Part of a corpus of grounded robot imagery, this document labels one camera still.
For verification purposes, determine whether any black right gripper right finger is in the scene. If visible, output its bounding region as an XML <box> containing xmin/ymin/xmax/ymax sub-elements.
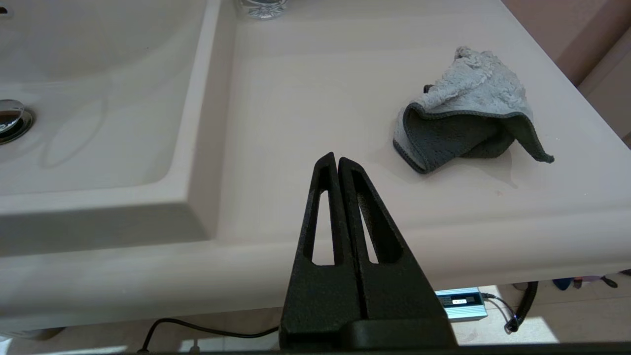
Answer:
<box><xmin>338</xmin><ymin>157</ymin><xmax>456</xmax><ymax>346</ymax></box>

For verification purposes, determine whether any grey microfibre cloth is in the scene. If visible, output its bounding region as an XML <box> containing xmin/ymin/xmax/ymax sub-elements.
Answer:
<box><xmin>392</xmin><ymin>46</ymin><xmax>555</xmax><ymax>175</ymax></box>

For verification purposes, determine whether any clear bottle grey cap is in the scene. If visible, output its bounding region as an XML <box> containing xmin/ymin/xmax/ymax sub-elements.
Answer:
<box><xmin>238</xmin><ymin>0</ymin><xmax>289</xmax><ymax>20</ymax></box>

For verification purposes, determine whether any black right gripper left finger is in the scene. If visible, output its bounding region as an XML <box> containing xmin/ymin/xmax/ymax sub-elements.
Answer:
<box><xmin>279</xmin><ymin>152</ymin><xmax>368</xmax><ymax>351</ymax></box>

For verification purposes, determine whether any thin black floor cable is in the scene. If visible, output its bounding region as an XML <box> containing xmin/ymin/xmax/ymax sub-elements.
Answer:
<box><xmin>137</xmin><ymin>318</ymin><xmax>281</xmax><ymax>353</ymax></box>

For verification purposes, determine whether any cream ceramic sink vanity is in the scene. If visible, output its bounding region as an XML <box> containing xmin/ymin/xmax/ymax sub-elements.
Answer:
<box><xmin>0</xmin><ymin>0</ymin><xmax>631</xmax><ymax>332</ymax></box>

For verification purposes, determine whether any chrome drain stopper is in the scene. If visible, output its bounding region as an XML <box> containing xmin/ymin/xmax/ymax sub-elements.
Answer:
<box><xmin>0</xmin><ymin>99</ymin><xmax>35</xmax><ymax>146</ymax></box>

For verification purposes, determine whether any silver blue power box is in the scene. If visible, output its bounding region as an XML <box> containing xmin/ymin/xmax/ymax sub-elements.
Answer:
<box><xmin>434</xmin><ymin>287</ymin><xmax>489</xmax><ymax>323</ymax></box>

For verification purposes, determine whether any black floor hose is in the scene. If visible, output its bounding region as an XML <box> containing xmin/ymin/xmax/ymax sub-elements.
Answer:
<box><xmin>504</xmin><ymin>281</ymin><xmax>539</xmax><ymax>334</ymax></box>

